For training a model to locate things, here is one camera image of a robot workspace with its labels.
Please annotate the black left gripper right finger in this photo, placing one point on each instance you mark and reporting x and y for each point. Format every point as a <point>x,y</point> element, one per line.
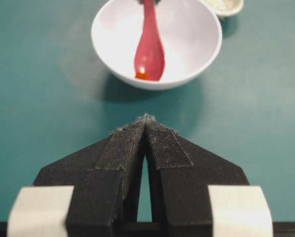
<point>196,193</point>

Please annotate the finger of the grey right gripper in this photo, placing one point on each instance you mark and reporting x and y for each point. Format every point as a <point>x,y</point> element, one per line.
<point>155,2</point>

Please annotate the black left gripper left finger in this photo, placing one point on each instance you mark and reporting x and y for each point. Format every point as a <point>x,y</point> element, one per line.
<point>82,194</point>

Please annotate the red plastic spoon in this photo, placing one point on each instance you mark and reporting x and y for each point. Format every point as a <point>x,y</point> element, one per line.
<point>149,57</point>

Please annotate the small red block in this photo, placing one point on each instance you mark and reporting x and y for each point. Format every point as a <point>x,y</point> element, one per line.
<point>143,76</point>

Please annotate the white bowl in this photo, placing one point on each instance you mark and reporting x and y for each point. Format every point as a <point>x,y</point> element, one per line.
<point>190,32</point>

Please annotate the small white dish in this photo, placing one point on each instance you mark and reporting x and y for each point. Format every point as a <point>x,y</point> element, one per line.
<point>225,8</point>

